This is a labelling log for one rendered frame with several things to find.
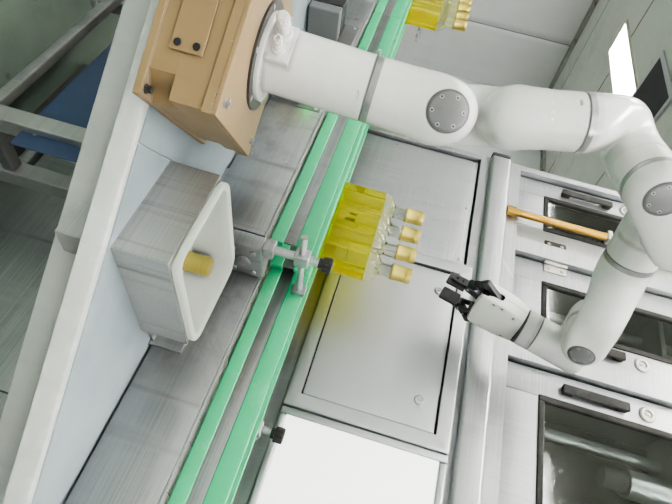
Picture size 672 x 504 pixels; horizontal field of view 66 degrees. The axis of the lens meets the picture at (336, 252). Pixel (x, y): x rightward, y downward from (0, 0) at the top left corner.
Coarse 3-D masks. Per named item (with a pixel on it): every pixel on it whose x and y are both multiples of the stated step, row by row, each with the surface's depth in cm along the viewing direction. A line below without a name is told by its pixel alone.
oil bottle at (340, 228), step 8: (336, 224) 113; (344, 224) 113; (352, 224) 113; (360, 224) 114; (328, 232) 111; (336, 232) 112; (344, 232) 112; (352, 232) 112; (360, 232) 112; (368, 232) 113; (376, 232) 113; (352, 240) 111; (360, 240) 111; (368, 240) 111; (376, 240) 112; (384, 240) 113; (376, 248) 111; (384, 248) 113
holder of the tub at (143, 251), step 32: (160, 192) 72; (192, 192) 73; (128, 224) 68; (160, 224) 69; (192, 224) 70; (128, 256) 66; (160, 256) 66; (128, 288) 73; (160, 288) 71; (160, 320) 79
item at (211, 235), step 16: (224, 192) 77; (208, 208) 71; (224, 208) 80; (208, 224) 84; (224, 224) 83; (192, 240) 68; (208, 240) 87; (224, 240) 86; (176, 256) 66; (208, 256) 91; (224, 256) 90; (176, 272) 67; (224, 272) 90; (176, 288) 69; (192, 288) 87; (208, 288) 88; (192, 304) 86; (208, 304) 86; (192, 320) 84; (192, 336) 80
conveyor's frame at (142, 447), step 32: (352, 0) 146; (288, 128) 111; (256, 160) 104; (288, 160) 105; (256, 192) 99; (256, 224) 94; (224, 288) 96; (256, 288) 98; (224, 320) 92; (160, 352) 87; (192, 352) 88; (224, 352) 89; (160, 384) 84; (192, 384) 85; (128, 416) 81; (160, 416) 81; (192, 416) 82; (96, 448) 77; (128, 448) 78; (160, 448) 78; (96, 480) 75; (128, 480) 75; (160, 480) 76
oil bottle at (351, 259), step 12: (324, 240) 110; (336, 240) 110; (324, 252) 108; (336, 252) 108; (348, 252) 108; (360, 252) 109; (372, 252) 109; (336, 264) 109; (348, 264) 108; (360, 264) 107; (372, 264) 107; (348, 276) 111; (360, 276) 110; (372, 276) 109
